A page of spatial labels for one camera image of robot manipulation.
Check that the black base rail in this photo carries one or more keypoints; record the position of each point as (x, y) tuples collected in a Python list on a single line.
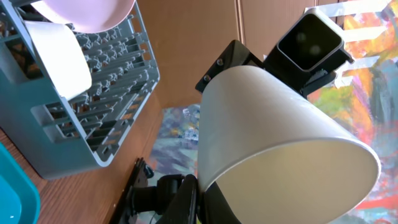
[(138, 196)]

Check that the teal plastic tray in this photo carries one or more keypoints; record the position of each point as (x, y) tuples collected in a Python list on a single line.
[(20, 199)]

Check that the small white cup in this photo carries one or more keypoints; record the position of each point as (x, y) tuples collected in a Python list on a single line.
[(275, 156)]

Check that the grey dishwasher rack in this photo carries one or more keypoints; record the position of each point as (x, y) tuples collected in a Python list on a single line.
[(61, 137)]

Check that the large white plate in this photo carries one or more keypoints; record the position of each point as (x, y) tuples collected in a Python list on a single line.
[(87, 16)]

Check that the cream green bowl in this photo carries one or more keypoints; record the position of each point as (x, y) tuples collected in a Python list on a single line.
[(62, 57)]

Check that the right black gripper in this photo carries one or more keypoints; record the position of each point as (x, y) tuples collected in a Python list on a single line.
[(234, 55)]

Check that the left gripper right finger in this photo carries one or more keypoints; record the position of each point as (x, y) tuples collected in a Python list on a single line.
[(214, 209)]

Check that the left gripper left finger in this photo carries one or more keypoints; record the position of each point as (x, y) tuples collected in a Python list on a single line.
[(183, 208)]

